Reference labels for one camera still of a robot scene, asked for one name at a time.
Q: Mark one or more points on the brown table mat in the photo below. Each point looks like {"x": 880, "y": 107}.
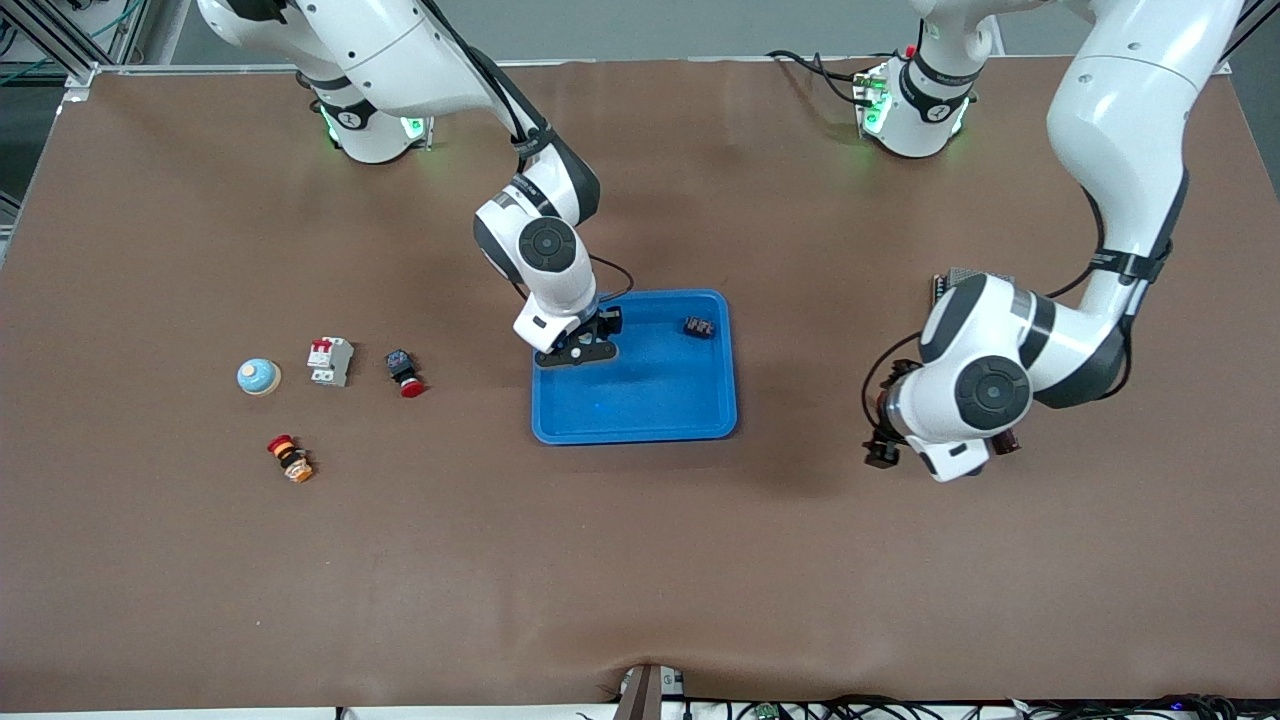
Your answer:
{"x": 640, "y": 550}

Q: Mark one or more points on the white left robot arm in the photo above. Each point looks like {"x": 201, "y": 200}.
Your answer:
{"x": 1130, "y": 100}

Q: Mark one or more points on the white circuit breaker red switch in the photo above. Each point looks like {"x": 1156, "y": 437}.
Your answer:
{"x": 330, "y": 362}

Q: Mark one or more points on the blue call bell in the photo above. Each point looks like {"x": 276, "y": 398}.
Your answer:
{"x": 258, "y": 377}

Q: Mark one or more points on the large dark electrolytic capacitor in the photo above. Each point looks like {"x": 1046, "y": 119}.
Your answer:
{"x": 1008, "y": 442}

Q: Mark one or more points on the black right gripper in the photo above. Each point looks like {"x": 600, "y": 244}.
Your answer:
{"x": 608, "y": 321}

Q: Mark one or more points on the black red mushroom push button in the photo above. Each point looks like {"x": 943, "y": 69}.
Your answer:
{"x": 404, "y": 372}

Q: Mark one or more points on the blue plastic tray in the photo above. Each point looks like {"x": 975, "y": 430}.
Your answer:
{"x": 650, "y": 400}

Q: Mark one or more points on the aluminium frame profile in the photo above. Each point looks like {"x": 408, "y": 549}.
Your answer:
{"x": 82, "y": 78}

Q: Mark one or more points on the red yellow emergency stop button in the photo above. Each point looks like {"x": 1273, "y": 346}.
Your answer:
{"x": 290, "y": 458}

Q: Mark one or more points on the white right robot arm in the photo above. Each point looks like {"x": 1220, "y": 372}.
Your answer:
{"x": 400, "y": 50}

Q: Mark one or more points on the small black terminal block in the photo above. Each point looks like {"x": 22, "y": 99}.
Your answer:
{"x": 698, "y": 327}

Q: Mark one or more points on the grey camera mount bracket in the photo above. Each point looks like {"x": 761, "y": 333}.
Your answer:
{"x": 648, "y": 695}

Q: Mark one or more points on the metal mesh power supply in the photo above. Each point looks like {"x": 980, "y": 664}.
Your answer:
{"x": 965, "y": 275}

